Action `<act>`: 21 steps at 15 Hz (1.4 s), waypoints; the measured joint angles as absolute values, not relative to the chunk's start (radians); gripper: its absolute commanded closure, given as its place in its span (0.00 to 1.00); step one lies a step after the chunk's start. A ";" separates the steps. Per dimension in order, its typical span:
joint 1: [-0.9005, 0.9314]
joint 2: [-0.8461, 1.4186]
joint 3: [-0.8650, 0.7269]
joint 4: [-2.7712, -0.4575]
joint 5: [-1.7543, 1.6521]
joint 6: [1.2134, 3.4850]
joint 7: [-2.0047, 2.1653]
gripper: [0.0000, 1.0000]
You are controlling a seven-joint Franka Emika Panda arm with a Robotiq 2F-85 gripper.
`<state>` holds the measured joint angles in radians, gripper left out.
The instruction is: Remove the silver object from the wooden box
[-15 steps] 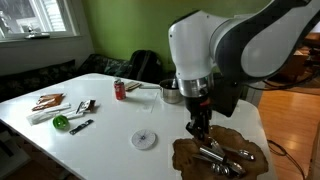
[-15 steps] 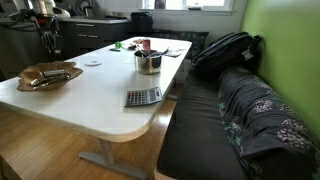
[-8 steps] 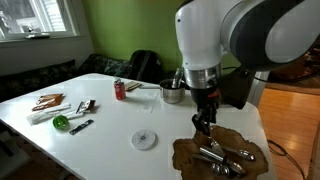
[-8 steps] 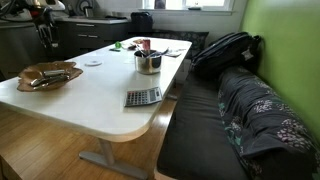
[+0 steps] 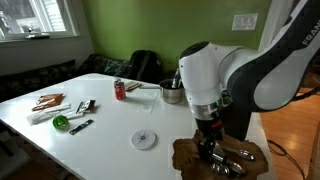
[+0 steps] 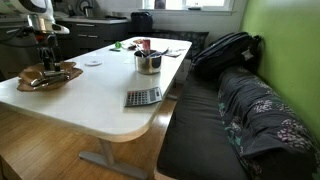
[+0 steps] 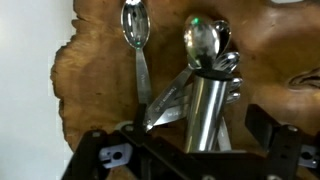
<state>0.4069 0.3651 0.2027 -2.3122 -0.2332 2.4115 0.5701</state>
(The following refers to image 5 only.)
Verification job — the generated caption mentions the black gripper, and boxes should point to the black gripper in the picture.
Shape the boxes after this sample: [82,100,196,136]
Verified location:
[195,116,234,168]

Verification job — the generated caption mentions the brown wooden pieces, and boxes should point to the brown wooden pieces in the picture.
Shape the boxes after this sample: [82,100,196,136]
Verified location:
[36,93,66,105]

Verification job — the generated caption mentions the green round plastic object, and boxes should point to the green round plastic object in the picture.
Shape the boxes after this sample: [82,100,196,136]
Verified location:
[52,114,71,131]

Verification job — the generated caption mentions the short wide silver utensil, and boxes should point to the short wide silver utensil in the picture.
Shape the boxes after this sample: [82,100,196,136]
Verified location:
[213,150,225,165]

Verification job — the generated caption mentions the dark floral back cushion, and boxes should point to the dark floral back cushion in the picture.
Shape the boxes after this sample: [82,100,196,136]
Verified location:
[0,59,78,103]

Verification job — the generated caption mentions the brown foil packet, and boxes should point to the brown foil packet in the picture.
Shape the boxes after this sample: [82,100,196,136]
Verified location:
[31,101,61,112]

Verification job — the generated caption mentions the black backpack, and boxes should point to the black backpack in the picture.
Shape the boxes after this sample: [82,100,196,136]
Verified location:
[124,49,164,84]

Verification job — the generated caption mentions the silver kitchen utensil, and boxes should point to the silver kitchen utensil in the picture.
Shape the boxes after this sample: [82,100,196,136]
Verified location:
[171,68,183,90]

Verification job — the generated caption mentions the black cable on floor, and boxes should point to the black cable on floor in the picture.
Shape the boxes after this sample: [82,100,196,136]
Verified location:
[266,138,306,180]

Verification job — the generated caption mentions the white wall outlet plate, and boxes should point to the white wall outlet plate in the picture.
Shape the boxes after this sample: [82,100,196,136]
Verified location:
[231,12,260,32]

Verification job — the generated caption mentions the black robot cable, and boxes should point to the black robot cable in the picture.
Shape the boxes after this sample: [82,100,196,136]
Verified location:
[292,85,320,102]

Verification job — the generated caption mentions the small silver measuring spoon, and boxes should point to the small silver measuring spoon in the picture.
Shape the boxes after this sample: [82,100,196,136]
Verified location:
[210,162,231,177]

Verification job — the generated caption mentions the white paper wrapper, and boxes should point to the white paper wrapper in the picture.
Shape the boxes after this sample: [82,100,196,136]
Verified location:
[25,102,84,127]

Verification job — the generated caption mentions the red soda can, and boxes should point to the red soda can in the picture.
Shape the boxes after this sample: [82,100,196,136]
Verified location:
[113,78,127,101]

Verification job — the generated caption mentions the large silver measuring spoon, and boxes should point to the large silver measuring spoon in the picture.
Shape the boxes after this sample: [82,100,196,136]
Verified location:
[222,145,256,163]

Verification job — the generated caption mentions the brown burl wood tray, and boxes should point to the brown burl wood tray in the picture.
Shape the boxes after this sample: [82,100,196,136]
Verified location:
[171,129,270,180]

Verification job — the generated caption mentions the small black flat bar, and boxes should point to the small black flat bar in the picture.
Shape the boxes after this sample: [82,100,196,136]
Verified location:
[68,118,95,136]

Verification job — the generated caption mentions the stainless steel pot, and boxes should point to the stainless steel pot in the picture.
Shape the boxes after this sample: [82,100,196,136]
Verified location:
[139,78,186,105]

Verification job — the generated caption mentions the white framed window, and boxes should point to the white framed window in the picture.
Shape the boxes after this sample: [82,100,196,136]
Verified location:
[0,0,81,42]

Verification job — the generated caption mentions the small object on windowsill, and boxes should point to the small object on windowsill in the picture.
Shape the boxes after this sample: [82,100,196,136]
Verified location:
[24,24,51,41]

